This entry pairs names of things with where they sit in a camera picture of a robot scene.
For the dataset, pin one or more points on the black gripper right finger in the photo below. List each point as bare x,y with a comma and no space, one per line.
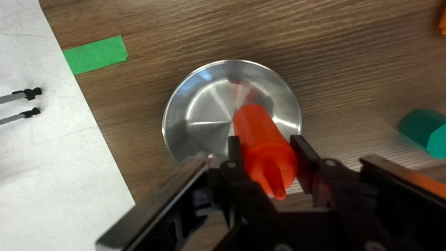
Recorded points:
308,161

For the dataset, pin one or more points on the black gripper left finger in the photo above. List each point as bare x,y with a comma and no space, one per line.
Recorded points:
235,157

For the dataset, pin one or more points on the red ketchup bottle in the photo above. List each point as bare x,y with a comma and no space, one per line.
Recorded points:
262,140

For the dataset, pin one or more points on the round silver metal pan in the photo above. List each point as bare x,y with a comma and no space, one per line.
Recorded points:
204,112

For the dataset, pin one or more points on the green plastic cup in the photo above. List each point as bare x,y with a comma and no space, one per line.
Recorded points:
425,129

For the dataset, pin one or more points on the small green tape strip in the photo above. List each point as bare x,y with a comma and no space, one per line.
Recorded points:
95,54

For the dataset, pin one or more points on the folded orange cloth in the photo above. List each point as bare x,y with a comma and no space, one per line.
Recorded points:
442,20

